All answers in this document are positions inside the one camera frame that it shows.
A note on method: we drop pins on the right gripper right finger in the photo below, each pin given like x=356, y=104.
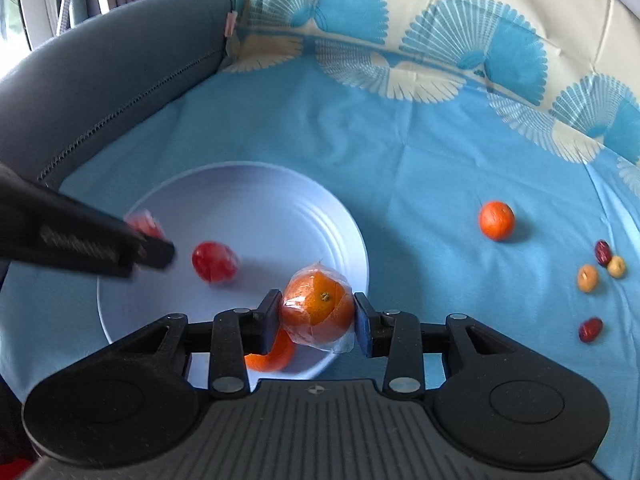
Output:
x=395, y=336

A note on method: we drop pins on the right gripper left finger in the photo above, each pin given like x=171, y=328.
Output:
x=236, y=333

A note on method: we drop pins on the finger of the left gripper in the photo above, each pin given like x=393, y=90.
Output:
x=155, y=253

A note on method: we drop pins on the red candy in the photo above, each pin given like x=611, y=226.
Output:
x=145, y=223
x=215, y=262

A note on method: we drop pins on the bare orange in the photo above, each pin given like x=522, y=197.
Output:
x=281, y=353

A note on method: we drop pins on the orange fruit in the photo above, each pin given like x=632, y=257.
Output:
x=318, y=309

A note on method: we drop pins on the small orange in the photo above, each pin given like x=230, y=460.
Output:
x=496, y=220

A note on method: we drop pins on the dark red jujube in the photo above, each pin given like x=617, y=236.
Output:
x=603, y=253
x=590, y=330

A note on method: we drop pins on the light blue round plate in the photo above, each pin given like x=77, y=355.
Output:
x=239, y=229

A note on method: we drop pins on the blue sofa armrest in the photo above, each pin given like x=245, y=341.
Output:
x=82, y=90

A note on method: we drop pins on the blue fan-pattern cloth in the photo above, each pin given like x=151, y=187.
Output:
x=414, y=114

